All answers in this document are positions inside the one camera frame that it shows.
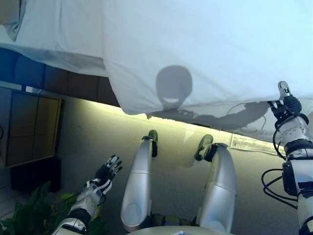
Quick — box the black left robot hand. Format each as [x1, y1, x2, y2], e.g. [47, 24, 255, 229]
[94, 154, 123, 183]

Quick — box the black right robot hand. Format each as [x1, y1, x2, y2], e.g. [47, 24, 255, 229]
[268, 80, 303, 123]

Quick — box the white duvet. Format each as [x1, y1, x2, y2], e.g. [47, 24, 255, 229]
[101, 0, 313, 116]

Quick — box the bed with white sheet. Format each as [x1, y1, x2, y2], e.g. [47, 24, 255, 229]
[0, 0, 110, 78]

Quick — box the silver left robot leg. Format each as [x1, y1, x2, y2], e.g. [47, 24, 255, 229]
[120, 129, 159, 233]

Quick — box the silver robot leg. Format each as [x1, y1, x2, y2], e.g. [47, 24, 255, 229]
[120, 129, 159, 233]
[194, 134, 238, 233]

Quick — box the grey patterned rug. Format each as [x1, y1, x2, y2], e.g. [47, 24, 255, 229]
[229, 136, 287, 156]

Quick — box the black box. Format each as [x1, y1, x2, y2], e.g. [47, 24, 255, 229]
[11, 158, 62, 193]

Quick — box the green potted plant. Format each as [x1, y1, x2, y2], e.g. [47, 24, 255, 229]
[0, 181, 108, 235]

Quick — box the wooden nightstand with panels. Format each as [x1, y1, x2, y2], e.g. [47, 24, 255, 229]
[0, 82, 62, 169]

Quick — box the silver robot torso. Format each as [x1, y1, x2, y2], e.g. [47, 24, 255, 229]
[122, 212, 233, 235]

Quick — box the silver right robot leg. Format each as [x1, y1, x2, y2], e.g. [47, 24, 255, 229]
[194, 134, 238, 233]

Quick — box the large beige pillow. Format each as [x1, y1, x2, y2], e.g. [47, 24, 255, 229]
[0, 0, 26, 42]

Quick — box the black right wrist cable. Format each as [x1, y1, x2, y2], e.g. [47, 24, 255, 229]
[261, 115, 301, 209]

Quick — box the dark bed frame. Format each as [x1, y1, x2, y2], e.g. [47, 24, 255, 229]
[0, 47, 120, 107]

